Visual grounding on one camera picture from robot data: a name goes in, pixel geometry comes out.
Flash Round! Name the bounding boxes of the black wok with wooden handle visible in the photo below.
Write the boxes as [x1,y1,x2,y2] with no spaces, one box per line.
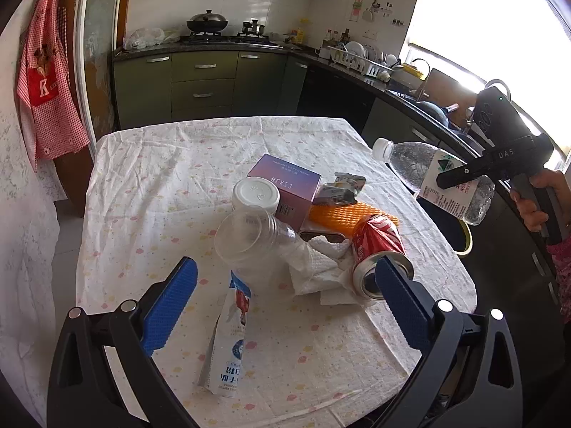
[417,100,460,126]

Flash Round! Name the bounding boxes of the yellow-rimmed dark bin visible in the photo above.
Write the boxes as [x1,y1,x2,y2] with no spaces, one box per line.
[455,220,474,257]

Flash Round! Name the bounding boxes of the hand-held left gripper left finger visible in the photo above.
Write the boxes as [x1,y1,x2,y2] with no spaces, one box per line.
[47,256,199,428]

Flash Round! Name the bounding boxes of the clear plastic water bottle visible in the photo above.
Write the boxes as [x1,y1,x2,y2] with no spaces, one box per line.
[372,138,496,226]

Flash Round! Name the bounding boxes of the black wok with lid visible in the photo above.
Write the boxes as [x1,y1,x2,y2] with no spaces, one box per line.
[186,9,229,34]

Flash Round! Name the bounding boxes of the yellow kettle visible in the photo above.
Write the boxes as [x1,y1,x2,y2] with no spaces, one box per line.
[401,58,431,81]

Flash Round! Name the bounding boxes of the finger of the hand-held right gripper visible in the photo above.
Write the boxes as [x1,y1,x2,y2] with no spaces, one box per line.
[436,149,501,190]

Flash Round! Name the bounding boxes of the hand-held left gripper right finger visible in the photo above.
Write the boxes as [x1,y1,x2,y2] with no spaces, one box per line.
[369,256,522,428]

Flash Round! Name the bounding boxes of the pink cardboard box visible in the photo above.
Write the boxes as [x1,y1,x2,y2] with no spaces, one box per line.
[247,154,323,228]

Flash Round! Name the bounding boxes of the green kitchen base cabinets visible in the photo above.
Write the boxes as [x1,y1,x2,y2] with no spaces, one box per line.
[111,49,571,304]

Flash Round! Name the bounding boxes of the clear jar with white lid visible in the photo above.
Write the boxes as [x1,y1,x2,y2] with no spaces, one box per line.
[231,178,281,219]

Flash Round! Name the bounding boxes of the person's right hand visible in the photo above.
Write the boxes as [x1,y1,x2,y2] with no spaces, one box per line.
[510,169,571,233]

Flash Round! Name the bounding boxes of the white and blue milk carton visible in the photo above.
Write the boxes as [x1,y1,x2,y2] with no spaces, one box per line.
[197,270,253,395]

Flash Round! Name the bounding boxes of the white tissue paper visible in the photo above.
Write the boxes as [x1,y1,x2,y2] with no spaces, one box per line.
[285,234,378,308]

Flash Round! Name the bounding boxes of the white dish rack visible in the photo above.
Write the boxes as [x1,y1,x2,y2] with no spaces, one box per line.
[328,41,393,76]

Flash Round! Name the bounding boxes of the orange foam fruit net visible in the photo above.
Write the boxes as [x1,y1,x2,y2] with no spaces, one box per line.
[308,203,401,237]

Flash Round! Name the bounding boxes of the person's right forearm pink sleeve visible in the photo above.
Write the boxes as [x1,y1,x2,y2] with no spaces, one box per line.
[546,231,571,309]

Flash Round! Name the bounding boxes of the clear plastic cup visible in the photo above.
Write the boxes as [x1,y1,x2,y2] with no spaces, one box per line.
[214,209,308,277]

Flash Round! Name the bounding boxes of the frosted glass door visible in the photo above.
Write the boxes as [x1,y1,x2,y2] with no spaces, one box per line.
[76,0,135,143]

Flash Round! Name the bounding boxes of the snack wrapper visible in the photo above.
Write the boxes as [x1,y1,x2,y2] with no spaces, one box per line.
[314,172,367,203]

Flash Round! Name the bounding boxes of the black gas stove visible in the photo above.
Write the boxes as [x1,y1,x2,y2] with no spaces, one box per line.
[181,33,284,46]

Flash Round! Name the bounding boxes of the steel sink faucet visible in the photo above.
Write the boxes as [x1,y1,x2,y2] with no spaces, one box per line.
[484,79,511,99]

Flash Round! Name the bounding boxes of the wooden cutting board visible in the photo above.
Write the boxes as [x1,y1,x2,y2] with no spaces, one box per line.
[419,68,487,108]

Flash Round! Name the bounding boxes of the red soda can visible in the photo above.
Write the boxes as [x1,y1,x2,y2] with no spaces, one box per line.
[351,214,415,299]

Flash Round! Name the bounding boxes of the window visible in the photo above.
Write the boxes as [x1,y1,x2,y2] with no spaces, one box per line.
[401,0,571,99]

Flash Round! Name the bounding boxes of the red checked apron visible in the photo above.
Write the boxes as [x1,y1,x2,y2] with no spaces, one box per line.
[17,0,90,172]

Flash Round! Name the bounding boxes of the white plastic bag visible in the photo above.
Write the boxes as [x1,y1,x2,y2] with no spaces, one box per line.
[122,27,167,51]

